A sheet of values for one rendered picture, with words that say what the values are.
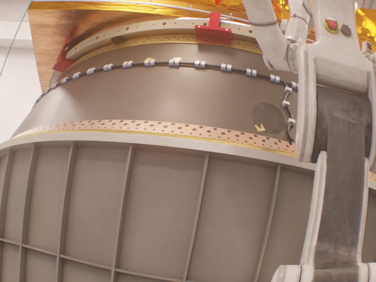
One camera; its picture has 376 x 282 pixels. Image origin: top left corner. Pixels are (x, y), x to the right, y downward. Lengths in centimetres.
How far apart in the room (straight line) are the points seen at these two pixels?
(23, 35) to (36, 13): 590
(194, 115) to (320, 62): 72
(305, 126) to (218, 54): 99
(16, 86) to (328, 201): 739
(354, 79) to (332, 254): 40
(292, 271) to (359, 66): 49
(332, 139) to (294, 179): 66
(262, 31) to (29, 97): 678
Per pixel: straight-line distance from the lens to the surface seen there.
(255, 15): 142
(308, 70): 112
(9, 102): 810
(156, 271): 160
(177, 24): 213
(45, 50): 263
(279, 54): 147
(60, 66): 255
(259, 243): 162
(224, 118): 177
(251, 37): 209
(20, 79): 822
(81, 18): 230
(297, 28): 162
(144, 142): 165
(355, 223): 97
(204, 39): 211
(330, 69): 115
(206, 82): 189
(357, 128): 107
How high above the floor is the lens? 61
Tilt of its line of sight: 19 degrees up
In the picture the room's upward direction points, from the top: 10 degrees clockwise
